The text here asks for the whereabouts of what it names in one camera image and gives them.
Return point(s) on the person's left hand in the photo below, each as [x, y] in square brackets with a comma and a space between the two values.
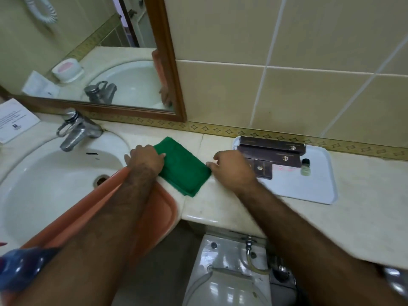
[145, 159]

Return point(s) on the person's right hand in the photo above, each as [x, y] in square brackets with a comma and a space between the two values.
[234, 170]

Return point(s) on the person's left thumb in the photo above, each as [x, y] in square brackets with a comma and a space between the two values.
[161, 155]

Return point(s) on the person's right thumb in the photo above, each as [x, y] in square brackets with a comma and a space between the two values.
[212, 165]

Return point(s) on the green cloth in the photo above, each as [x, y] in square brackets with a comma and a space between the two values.
[183, 168]

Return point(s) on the person's left forearm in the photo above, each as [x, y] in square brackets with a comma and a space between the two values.
[105, 226]

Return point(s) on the person's right forearm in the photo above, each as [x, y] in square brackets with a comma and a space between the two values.
[306, 248]

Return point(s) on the small dark brown box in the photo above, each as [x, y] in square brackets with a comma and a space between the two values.
[264, 170]

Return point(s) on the orange plastic tub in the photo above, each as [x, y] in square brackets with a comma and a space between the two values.
[159, 213]

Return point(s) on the long dark brown box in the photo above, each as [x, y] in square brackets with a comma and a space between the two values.
[274, 144]
[277, 157]

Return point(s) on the chrome sink faucet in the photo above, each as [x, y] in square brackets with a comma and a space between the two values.
[78, 129]

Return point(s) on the small bottle with black cap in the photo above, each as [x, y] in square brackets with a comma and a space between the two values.
[305, 167]

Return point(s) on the white plastic tray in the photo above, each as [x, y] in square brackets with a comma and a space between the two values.
[306, 186]

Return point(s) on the white toilet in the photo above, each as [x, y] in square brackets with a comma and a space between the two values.
[223, 274]

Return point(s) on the white ceramic sink basin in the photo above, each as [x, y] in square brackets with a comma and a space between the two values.
[47, 187]

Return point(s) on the white printed paper card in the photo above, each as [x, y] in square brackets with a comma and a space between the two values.
[14, 119]

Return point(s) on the blue plastic bag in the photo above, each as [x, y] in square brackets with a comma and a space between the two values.
[25, 267]

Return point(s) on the silver metal fixture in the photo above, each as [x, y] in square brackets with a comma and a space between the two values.
[397, 280]

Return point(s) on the wooden framed wall mirror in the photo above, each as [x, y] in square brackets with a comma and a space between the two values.
[95, 44]

